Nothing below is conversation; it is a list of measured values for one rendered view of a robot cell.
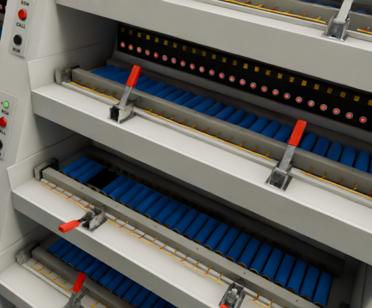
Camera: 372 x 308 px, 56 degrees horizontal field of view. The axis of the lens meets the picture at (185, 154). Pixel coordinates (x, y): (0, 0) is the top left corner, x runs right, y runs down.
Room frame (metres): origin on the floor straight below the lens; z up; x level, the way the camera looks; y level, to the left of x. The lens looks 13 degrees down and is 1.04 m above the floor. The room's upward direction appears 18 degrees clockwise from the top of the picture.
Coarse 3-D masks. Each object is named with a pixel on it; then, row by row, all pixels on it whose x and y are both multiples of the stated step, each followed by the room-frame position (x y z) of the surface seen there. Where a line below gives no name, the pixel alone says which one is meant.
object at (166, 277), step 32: (32, 160) 0.63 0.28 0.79; (64, 160) 0.71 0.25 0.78; (128, 160) 0.71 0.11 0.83; (32, 192) 0.60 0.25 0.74; (96, 256) 0.54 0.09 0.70; (128, 256) 0.50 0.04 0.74; (160, 256) 0.51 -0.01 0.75; (160, 288) 0.48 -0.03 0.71; (192, 288) 0.47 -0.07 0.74; (224, 288) 0.48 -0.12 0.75; (352, 288) 0.52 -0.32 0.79
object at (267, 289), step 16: (48, 176) 0.63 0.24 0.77; (64, 176) 0.63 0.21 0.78; (80, 192) 0.60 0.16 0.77; (96, 192) 0.60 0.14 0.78; (112, 208) 0.57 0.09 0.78; (128, 208) 0.57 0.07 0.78; (128, 224) 0.56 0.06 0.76; (144, 224) 0.54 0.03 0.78; (160, 224) 0.55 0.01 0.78; (144, 240) 0.53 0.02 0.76; (160, 240) 0.54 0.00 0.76; (176, 240) 0.52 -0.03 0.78; (192, 256) 0.51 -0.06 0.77; (208, 256) 0.50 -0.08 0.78; (224, 272) 0.49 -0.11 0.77; (240, 272) 0.48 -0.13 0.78; (256, 288) 0.47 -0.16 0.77; (272, 288) 0.47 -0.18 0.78; (288, 304) 0.45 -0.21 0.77; (304, 304) 0.45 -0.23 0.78
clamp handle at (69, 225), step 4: (92, 212) 0.54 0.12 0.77; (88, 216) 0.54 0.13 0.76; (92, 216) 0.54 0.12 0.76; (76, 220) 0.52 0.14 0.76; (80, 220) 0.52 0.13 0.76; (84, 220) 0.53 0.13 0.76; (88, 220) 0.53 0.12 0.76; (64, 224) 0.49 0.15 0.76; (68, 224) 0.49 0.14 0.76; (72, 224) 0.50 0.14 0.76; (76, 224) 0.50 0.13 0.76; (60, 228) 0.48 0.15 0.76; (64, 228) 0.48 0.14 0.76; (68, 228) 0.49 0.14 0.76; (72, 228) 0.50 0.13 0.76; (64, 232) 0.48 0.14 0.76
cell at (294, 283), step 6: (300, 264) 0.53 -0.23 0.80; (306, 264) 0.53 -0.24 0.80; (294, 270) 0.51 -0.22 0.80; (300, 270) 0.51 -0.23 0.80; (294, 276) 0.50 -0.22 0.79; (300, 276) 0.50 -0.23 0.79; (288, 282) 0.49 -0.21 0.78; (294, 282) 0.49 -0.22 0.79; (300, 282) 0.49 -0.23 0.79; (288, 288) 0.48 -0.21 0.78; (294, 288) 0.48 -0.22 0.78
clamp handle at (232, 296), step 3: (234, 291) 0.44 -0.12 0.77; (237, 291) 0.44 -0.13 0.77; (231, 294) 0.45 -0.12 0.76; (234, 294) 0.45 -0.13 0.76; (228, 297) 0.44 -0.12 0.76; (231, 297) 0.44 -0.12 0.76; (234, 297) 0.44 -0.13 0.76; (225, 300) 0.43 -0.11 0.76; (228, 300) 0.43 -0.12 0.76; (231, 300) 0.43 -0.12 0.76; (234, 300) 0.44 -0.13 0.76; (225, 303) 0.42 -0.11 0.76; (228, 303) 0.43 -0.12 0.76; (231, 303) 0.43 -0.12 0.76; (222, 306) 0.41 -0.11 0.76; (225, 306) 0.41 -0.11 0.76; (228, 306) 0.42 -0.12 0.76
